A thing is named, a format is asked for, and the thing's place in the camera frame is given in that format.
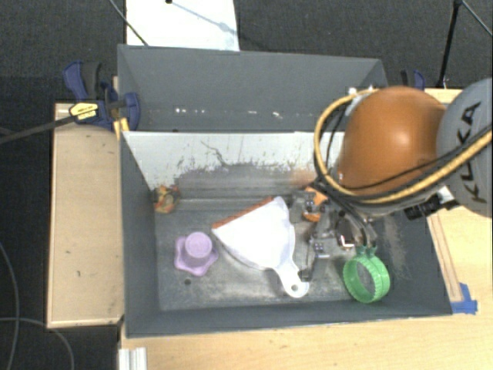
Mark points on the brown and yellow toy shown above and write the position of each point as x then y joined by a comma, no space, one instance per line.
166,199

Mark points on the small orange object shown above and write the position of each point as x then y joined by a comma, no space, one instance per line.
320,197

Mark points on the grey metal bin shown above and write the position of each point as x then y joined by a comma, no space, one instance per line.
239,91

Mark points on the pale wood board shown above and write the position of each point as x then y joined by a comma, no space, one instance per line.
84,226

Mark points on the black cylinder on white bracket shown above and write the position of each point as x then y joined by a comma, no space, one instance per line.
421,207

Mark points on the purple flower-shaped cup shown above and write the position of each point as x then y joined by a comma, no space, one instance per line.
196,251

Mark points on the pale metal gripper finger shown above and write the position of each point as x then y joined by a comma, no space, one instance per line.
308,204
319,247

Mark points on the white dustpan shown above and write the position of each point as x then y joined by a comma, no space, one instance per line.
262,237

